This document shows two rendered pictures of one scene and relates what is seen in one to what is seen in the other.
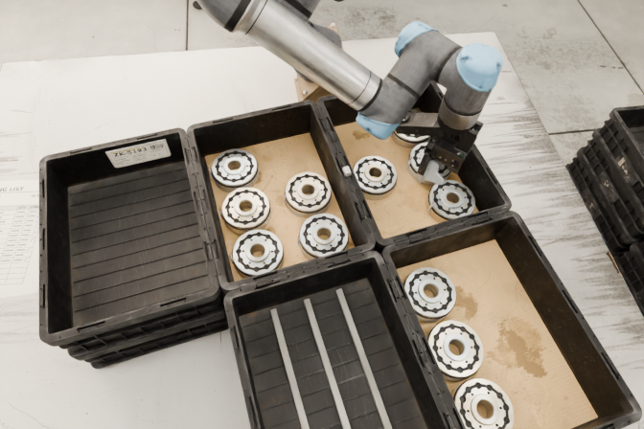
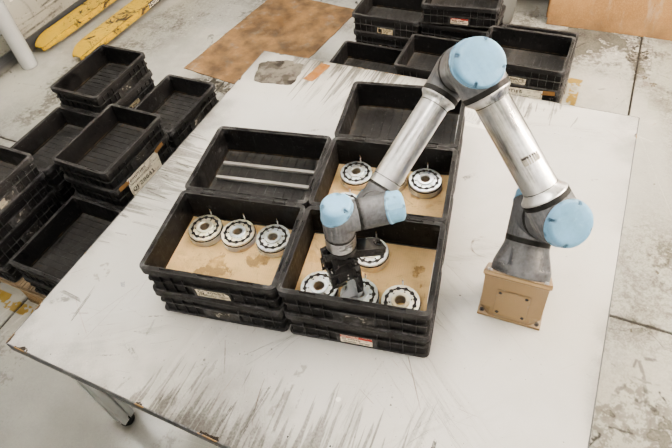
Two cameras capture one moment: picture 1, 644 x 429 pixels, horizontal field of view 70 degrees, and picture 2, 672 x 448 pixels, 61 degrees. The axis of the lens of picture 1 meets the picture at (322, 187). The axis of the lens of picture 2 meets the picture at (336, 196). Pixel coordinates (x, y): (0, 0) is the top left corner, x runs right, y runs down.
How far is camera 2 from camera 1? 1.54 m
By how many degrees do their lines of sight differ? 68
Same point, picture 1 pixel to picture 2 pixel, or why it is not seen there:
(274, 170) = (415, 206)
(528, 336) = not seen: hidden behind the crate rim
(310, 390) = (274, 175)
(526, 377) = (199, 264)
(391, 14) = not seen: outside the picture
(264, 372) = (295, 162)
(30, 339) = not seen: hidden behind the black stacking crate
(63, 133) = (540, 139)
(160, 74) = (591, 202)
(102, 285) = (385, 118)
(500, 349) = (221, 262)
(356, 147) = (407, 261)
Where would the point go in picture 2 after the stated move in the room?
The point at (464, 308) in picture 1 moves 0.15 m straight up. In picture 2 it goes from (253, 258) to (242, 225)
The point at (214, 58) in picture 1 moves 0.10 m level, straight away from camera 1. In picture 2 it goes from (602, 244) to (638, 250)
